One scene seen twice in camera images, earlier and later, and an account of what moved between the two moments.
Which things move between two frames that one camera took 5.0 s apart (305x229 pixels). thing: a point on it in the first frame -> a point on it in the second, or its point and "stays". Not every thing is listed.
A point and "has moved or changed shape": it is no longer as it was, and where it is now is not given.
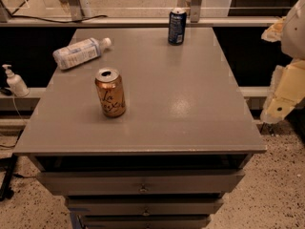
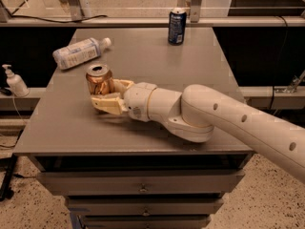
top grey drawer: (141, 182) stays
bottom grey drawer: (145, 221) stays
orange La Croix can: (111, 87) has moved or changed shape
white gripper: (294, 32) -> (137, 99)
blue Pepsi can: (176, 26) stays
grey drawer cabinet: (182, 142) stays
